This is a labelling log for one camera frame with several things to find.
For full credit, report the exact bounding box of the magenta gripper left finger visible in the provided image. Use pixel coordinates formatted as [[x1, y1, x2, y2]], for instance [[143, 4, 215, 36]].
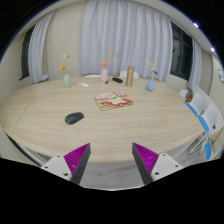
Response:
[[41, 142, 92, 186]]

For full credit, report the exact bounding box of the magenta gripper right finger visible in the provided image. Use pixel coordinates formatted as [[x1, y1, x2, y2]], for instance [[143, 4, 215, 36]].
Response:
[[131, 142, 184, 186]]

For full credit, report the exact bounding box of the black computer mouse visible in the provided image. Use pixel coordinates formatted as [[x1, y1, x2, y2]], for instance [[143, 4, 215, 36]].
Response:
[[65, 112, 84, 125]]

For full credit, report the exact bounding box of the blue chair lower right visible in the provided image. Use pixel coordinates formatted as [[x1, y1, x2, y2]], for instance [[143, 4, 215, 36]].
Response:
[[204, 141, 222, 161]]

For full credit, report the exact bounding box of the blue vase with flowers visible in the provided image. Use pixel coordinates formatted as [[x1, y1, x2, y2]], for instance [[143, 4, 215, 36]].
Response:
[[145, 60, 158, 92]]

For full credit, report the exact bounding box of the white blue chair near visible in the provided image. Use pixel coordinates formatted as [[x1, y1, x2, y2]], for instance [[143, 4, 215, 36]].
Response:
[[189, 103, 224, 153]]

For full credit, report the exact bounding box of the white blue chair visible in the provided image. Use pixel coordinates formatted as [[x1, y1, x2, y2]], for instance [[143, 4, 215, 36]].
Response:
[[185, 92, 205, 115], [189, 103, 224, 153]]

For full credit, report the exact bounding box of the white blue chair far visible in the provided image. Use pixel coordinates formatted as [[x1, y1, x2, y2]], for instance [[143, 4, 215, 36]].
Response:
[[185, 92, 205, 115]]

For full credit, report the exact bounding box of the white remote control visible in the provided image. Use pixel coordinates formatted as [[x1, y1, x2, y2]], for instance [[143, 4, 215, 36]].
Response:
[[79, 82, 89, 88]]

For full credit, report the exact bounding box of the black glasses case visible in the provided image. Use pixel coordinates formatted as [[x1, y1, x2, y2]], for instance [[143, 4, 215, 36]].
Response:
[[112, 77, 123, 83]]

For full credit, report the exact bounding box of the white chair behind table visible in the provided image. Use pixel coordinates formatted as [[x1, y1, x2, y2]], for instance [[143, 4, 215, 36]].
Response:
[[119, 69, 140, 80]]

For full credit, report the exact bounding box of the pink vase with flowers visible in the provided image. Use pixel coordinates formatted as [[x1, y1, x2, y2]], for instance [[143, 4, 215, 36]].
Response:
[[99, 51, 117, 83]]

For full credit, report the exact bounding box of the copper metal bottle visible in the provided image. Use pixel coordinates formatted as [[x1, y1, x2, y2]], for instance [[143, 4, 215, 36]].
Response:
[[126, 66, 134, 87]]

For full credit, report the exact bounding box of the green vase with flowers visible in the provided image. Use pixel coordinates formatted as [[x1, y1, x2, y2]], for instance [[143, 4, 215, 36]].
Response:
[[59, 54, 72, 88]]

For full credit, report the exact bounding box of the dark left window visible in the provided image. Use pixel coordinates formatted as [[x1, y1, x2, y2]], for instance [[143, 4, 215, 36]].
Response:
[[19, 26, 34, 80]]

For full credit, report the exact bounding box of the dark window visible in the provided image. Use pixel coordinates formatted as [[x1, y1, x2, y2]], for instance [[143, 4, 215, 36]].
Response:
[[19, 26, 34, 80], [171, 23, 193, 80]]

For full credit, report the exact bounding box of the white right curtain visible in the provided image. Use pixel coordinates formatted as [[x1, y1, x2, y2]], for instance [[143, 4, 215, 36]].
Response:
[[188, 39, 202, 89]]

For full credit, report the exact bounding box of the dark right window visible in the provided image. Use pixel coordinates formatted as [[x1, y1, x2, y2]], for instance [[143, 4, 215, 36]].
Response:
[[171, 23, 193, 80]]

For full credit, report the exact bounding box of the large white centre curtain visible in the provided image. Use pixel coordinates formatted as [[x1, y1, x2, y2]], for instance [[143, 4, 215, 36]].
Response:
[[80, 0, 173, 81]]

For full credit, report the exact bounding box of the white left curtain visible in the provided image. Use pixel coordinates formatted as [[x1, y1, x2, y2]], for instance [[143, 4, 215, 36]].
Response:
[[28, 11, 55, 83]]

